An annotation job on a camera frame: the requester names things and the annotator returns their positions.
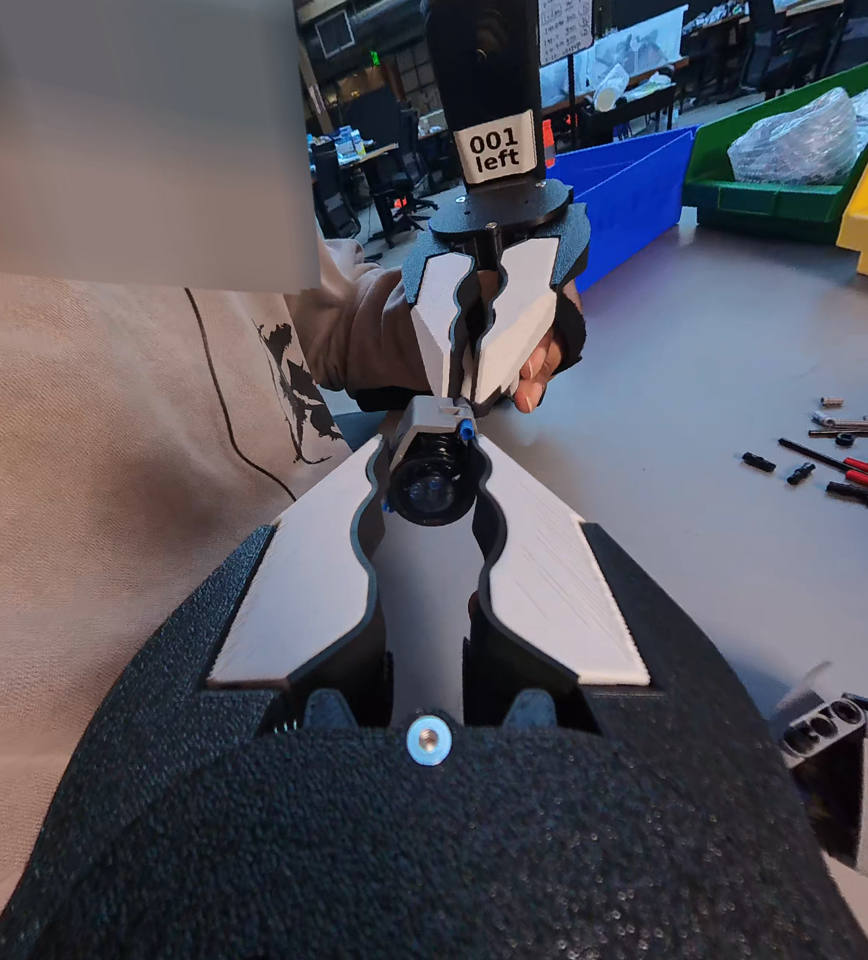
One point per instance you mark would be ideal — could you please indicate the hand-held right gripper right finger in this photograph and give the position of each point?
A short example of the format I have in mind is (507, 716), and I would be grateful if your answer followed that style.
(561, 600)

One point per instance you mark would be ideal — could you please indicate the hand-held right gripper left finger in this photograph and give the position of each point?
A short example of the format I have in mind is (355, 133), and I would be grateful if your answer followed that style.
(299, 600)

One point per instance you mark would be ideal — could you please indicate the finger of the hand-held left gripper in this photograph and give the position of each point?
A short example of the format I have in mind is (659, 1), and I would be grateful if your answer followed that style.
(528, 300)
(434, 315)

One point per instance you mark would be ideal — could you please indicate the grey block head assembly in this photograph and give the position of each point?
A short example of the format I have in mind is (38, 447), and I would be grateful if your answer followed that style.
(426, 480)

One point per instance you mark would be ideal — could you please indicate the pile of small building pieces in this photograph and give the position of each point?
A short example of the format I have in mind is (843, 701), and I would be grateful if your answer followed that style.
(854, 431)

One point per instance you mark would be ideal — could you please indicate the person's left forearm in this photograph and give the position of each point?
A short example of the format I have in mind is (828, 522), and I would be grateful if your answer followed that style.
(359, 322)

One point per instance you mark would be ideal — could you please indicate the grey desk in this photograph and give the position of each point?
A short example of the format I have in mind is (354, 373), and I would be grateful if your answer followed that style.
(704, 337)

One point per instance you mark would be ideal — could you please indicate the person's left hand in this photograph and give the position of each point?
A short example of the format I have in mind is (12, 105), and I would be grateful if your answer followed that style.
(539, 375)

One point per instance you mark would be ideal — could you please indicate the white notice board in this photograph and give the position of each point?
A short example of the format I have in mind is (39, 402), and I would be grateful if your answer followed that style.
(565, 30)

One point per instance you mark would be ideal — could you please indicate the orange traffic cone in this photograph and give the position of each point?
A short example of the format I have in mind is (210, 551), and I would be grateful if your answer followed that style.
(549, 146)

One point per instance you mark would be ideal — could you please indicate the black office chair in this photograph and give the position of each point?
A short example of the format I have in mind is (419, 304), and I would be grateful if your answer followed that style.
(404, 180)

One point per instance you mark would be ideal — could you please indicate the blue storage bin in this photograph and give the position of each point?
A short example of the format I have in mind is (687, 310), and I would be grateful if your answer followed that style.
(621, 187)

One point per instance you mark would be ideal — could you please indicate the green storage bin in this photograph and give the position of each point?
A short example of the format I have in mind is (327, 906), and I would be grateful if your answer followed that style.
(764, 202)

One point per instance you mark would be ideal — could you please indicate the person in beige hoodie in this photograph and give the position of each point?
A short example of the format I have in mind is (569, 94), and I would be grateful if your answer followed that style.
(66, 487)

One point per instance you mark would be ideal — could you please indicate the clear plastic bags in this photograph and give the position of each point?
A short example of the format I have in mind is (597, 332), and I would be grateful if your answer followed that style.
(801, 142)

